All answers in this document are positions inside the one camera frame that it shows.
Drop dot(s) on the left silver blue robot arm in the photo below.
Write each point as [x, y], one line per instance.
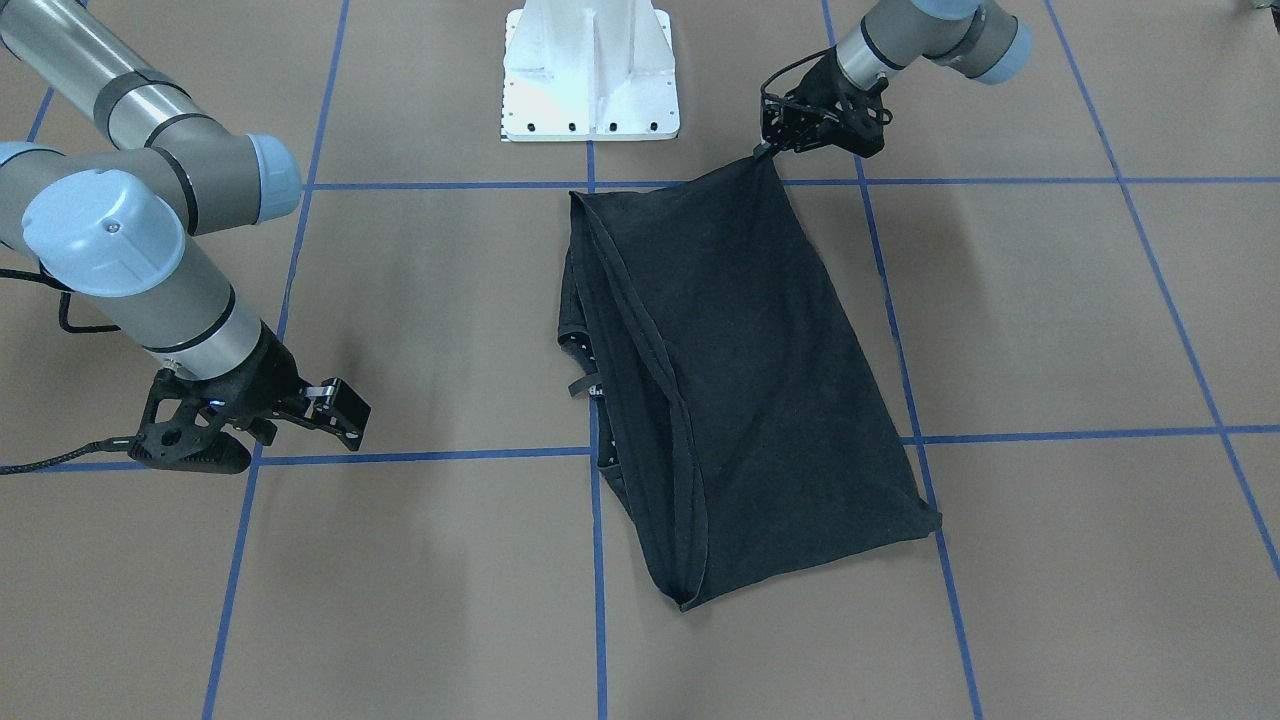
[978, 39]

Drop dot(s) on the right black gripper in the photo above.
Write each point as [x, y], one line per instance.
[268, 376]

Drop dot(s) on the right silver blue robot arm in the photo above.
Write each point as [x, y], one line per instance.
[120, 229]

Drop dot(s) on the brown paper table cover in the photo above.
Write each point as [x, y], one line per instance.
[1066, 286]

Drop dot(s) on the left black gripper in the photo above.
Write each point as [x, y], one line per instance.
[826, 85]

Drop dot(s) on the black graphic t-shirt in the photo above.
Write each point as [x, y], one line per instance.
[740, 424]

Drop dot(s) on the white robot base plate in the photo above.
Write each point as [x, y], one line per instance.
[585, 71]

